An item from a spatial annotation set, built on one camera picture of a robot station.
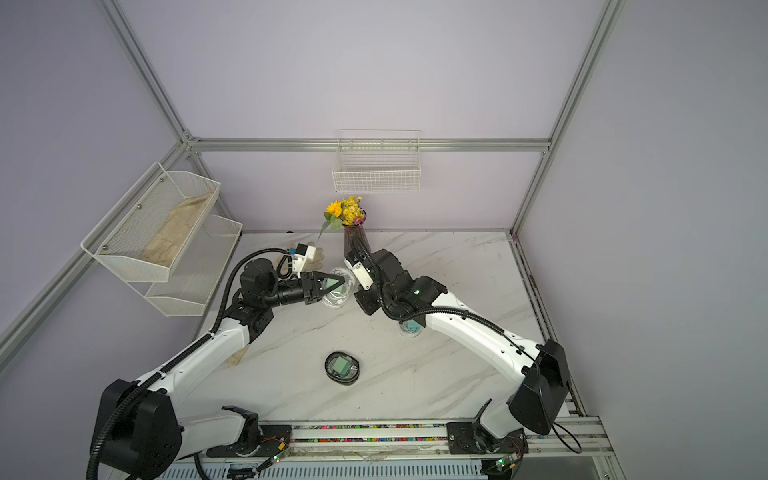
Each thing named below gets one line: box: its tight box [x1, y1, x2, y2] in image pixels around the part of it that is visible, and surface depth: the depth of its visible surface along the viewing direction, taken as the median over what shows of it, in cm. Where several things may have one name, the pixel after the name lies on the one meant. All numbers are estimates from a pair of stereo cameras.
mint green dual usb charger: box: [326, 278, 345, 296], surface depth 72 cm
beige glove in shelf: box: [141, 193, 214, 267], surface depth 81 cm
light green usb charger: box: [332, 356, 351, 376], surface depth 86 cm
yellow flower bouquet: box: [317, 195, 366, 241], surface depth 95 cm
